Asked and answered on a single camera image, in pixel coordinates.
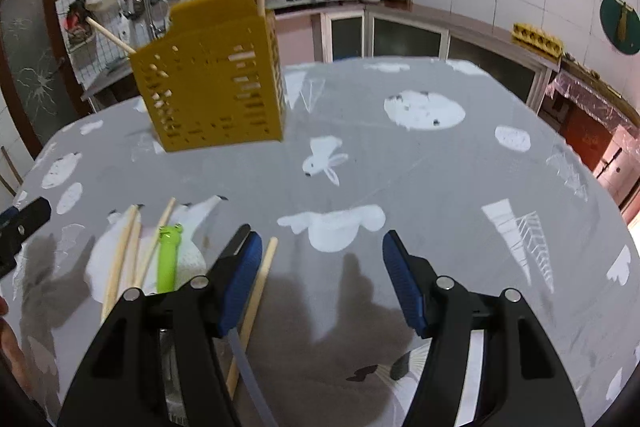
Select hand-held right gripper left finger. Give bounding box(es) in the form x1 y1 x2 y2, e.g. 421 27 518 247
57 223 263 427

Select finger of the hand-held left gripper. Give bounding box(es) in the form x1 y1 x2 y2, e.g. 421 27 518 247
0 236 26 278
0 197 52 240

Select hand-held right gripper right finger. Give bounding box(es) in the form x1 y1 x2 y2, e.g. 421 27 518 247
382 230 586 427

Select green frog handle fork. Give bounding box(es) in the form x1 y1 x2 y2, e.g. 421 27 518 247
156 223 183 294

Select yellow plastic utensil holder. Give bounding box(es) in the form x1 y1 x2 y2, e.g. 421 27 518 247
130 0 288 152

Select person's left hand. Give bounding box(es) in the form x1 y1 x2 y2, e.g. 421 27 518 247
0 297 28 388

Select wooden sticks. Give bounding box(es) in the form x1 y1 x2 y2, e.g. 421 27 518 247
0 146 23 198

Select grey printed tablecloth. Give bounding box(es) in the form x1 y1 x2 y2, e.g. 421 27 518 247
10 57 640 427

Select dark wooden glass door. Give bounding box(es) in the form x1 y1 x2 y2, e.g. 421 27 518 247
0 0 93 160

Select steel faucet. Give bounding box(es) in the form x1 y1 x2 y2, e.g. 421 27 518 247
131 0 166 40

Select red stove cabinet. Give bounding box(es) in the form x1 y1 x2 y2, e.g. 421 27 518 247
547 69 640 210

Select kitchen counter cabinet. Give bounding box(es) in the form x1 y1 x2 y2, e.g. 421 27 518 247
272 2 561 108

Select yellow egg tray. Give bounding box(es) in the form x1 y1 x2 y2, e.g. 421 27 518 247
511 23 563 58

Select grey utensil handle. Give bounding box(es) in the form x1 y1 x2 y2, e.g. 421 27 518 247
229 331 277 427

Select wire basket with red items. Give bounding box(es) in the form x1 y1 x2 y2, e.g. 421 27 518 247
55 0 126 54

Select green round wall hanging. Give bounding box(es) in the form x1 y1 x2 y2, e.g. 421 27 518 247
600 0 640 55

